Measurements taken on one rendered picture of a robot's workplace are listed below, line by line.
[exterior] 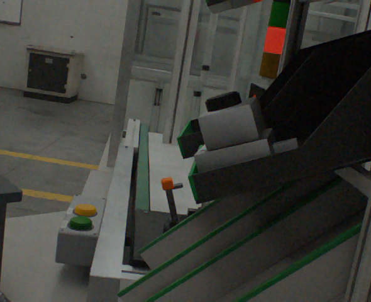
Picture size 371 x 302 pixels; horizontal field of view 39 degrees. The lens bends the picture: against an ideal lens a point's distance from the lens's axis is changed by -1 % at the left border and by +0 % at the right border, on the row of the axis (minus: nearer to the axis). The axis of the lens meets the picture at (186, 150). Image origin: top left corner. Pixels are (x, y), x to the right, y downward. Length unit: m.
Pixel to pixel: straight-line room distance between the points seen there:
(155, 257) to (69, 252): 0.25
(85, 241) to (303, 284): 0.55
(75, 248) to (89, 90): 8.22
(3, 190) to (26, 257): 0.29
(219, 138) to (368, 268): 0.15
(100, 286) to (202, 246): 0.25
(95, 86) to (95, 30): 0.94
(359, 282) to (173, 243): 0.36
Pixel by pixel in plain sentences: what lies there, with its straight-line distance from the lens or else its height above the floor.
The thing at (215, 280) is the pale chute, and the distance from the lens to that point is 0.57.
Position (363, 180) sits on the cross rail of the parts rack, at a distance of 0.43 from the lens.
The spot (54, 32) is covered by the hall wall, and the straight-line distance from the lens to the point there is 9.22.
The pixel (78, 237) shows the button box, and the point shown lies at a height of 0.95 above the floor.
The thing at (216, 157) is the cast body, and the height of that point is 1.22.
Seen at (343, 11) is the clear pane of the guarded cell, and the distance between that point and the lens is 2.35.
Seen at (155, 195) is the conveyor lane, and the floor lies 0.92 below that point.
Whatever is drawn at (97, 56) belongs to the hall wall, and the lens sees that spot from 9.04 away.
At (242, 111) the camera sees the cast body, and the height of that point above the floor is 1.26.
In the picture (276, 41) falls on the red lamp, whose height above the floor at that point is 1.33.
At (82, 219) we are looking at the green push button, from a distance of 0.95.
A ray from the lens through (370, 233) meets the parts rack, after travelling 0.40.
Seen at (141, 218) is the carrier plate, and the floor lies 0.97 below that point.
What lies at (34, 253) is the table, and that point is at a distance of 1.08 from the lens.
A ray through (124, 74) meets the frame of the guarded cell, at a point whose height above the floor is 1.17.
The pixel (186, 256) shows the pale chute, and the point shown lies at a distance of 0.59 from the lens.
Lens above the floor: 1.31
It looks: 12 degrees down
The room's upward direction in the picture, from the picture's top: 9 degrees clockwise
